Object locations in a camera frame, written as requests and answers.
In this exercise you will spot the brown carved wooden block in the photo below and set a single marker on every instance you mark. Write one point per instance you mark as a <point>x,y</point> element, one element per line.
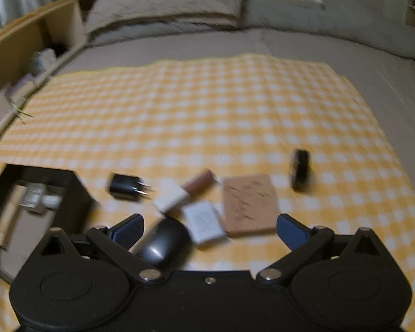
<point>250,205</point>

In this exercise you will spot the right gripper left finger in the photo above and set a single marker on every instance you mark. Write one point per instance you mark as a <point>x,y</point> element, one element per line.
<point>114,243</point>

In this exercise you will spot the black cardboard box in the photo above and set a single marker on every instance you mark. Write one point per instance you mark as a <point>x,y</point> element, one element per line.
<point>21,230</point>

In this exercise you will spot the black round puck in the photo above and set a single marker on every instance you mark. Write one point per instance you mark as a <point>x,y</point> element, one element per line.
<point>299,170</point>

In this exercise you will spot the black oval case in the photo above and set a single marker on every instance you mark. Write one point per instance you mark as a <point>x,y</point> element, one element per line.
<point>165,247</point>

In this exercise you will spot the grey plastic housing part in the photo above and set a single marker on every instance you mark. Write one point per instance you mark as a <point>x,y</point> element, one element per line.
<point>37,199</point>

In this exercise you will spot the grey duvet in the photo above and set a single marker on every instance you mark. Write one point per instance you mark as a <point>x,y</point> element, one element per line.
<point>346,19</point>

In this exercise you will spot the black power plug adapter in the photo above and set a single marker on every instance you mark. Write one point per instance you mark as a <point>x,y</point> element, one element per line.
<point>128,187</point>

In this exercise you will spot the wooden shelf unit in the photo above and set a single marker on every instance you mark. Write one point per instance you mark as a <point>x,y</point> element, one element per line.
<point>58,25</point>

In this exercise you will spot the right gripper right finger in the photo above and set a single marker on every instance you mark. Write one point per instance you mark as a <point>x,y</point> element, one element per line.
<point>305,245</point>

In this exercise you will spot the tissue box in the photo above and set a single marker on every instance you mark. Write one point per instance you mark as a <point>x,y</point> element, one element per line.
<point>40,61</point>

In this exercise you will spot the beige textured pillow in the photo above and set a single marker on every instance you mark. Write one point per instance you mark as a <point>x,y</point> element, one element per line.
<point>214,13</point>

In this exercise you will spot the purple notebook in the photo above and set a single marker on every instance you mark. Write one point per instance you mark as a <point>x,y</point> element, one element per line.
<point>11,89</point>

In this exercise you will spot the yellow checkered mat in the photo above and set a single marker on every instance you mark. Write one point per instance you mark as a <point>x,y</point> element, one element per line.
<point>244,115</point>

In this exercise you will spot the white small box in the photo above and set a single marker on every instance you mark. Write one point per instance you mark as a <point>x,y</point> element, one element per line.
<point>202,222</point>

